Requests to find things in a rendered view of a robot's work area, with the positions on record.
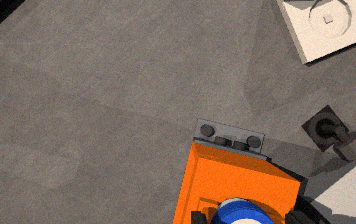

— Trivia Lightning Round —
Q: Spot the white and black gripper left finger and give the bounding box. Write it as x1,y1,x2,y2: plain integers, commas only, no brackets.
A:
191,211,208,224

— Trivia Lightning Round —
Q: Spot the white push-button box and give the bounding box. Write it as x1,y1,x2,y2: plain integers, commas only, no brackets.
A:
297,105,356,224

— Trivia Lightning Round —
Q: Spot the beige tray with round nests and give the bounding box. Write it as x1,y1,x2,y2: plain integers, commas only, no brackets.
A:
276,0,356,64

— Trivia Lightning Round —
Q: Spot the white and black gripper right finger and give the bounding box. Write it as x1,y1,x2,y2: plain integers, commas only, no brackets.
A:
285,211,316,224

